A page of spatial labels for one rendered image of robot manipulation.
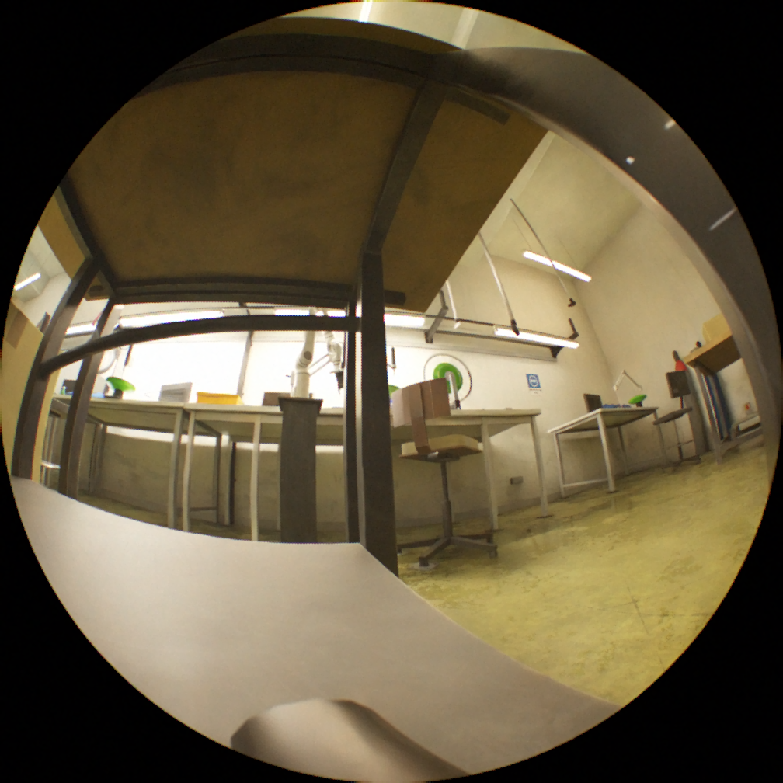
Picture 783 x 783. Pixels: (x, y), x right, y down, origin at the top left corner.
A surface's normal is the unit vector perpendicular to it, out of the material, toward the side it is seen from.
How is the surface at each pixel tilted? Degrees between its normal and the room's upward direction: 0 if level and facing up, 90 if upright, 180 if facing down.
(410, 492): 90
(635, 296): 90
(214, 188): 180
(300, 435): 90
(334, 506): 90
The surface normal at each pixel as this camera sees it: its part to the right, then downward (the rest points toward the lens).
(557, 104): -0.96, -0.06
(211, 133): 0.05, 0.93
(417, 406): -0.56, -0.23
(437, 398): -0.29, -0.33
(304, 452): 0.34, -0.36
